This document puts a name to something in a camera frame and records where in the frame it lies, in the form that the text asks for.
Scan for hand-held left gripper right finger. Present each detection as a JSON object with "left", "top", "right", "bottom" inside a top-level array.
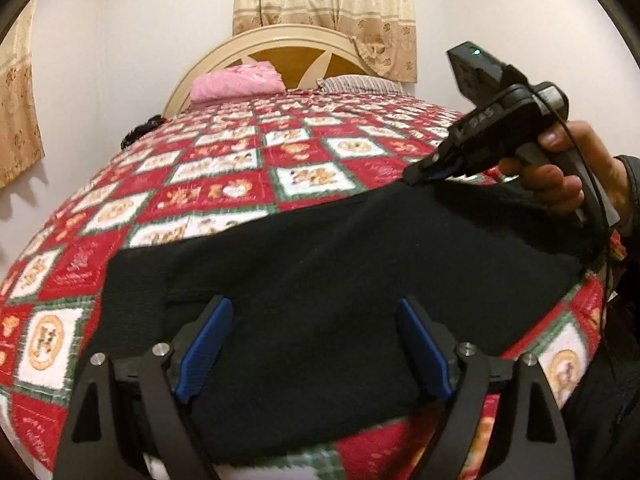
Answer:
[{"left": 395, "top": 296, "right": 592, "bottom": 480}]

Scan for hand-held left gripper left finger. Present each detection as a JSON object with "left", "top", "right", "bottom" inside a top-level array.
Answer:
[{"left": 52, "top": 296, "right": 234, "bottom": 480}]

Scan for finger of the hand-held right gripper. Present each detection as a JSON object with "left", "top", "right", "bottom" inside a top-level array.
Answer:
[{"left": 403, "top": 147, "right": 468, "bottom": 187}]

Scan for black pants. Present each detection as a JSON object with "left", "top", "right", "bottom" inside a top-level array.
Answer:
[{"left": 80, "top": 177, "right": 601, "bottom": 466}]

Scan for person's right forearm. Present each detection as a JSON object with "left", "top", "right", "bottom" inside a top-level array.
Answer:
[{"left": 612, "top": 154, "right": 640, "bottom": 241}]

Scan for person's right hand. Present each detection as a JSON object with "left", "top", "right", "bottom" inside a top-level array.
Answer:
[{"left": 499, "top": 120, "right": 633, "bottom": 222}]

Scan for striped pillow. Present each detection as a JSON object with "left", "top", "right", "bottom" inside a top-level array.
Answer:
[{"left": 317, "top": 75, "right": 406, "bottom": 95}]

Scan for red printed blanket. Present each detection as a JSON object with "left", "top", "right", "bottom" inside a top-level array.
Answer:
[{"left": 0, "top": 89, "right": 626, "bottom": 480}]

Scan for cream wooden headboard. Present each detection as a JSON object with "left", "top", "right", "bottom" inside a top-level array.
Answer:
[{"left": 162, "top": 24, "right": 381, "bottom": 116}]

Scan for person's dark clothing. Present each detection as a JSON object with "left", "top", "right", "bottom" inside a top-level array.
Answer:
[{"left": 560, "top": 240, "right": 640, "bottom": 480}]

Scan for pink pillow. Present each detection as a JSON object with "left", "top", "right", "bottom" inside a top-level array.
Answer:
[{"left": 191, "top": 61, "right": 285, "bottom": 103}]

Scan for dark cloth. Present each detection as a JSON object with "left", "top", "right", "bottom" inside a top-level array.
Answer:
[{"left": 120, "top": 115, "right": 166, "bottom": 150}]

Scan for black cable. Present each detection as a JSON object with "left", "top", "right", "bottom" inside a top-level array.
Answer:
[{"left": 532, "top": 82, "right": 623, "bottom": 376}]

